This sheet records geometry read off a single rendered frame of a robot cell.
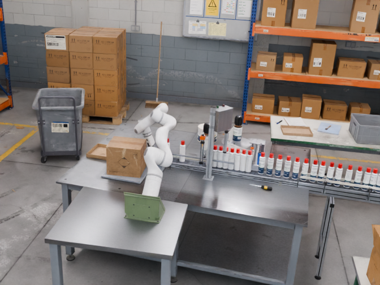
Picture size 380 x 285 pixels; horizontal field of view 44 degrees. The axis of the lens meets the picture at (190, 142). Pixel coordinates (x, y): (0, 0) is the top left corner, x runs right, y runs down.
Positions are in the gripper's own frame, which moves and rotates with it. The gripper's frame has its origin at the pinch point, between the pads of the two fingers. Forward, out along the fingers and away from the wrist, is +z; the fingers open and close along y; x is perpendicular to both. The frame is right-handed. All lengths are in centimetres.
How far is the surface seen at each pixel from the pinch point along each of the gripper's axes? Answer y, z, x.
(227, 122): -10, -15, -79
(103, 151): 4, -7, 53
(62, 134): 117, -4, 168
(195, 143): 44, 17, -27
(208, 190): -38, 32, -55
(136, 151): -39.6, -14.8, -3.9
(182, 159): -2.4, 13.2, -26.7
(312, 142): 112, 65, -134
